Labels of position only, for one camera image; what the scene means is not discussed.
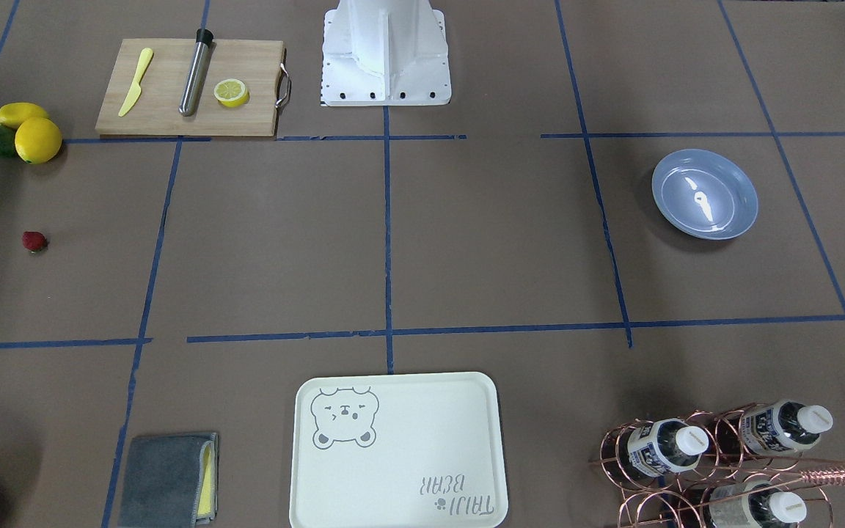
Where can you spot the blue round plate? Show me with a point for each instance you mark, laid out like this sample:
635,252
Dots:
704,195

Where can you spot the red strawberry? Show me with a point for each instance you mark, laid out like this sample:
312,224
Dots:
34,241

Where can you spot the cream bear tray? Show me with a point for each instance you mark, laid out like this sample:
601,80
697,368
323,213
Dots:
411,450

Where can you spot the half lemon slice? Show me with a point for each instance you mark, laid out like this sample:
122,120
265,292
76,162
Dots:
231,93

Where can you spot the steel cylinder rod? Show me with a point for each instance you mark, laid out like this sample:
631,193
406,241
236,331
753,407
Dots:
203,50

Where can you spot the tea bottle middle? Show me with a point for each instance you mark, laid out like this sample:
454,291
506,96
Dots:
645,452

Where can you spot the tea bottle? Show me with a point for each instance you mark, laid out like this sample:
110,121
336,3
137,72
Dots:
645,452
748,504
784,427

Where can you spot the grey folded cloth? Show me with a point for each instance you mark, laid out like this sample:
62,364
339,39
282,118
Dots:
171,480

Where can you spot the yellow plastic knife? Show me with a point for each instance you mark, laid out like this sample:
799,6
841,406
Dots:
135,89

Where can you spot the large yellow lemon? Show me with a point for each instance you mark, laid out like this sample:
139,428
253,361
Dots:
38,140

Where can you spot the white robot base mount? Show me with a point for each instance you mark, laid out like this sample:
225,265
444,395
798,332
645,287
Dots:
385,53

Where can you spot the copper wire bottle rack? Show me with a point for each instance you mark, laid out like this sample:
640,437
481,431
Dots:
810,474

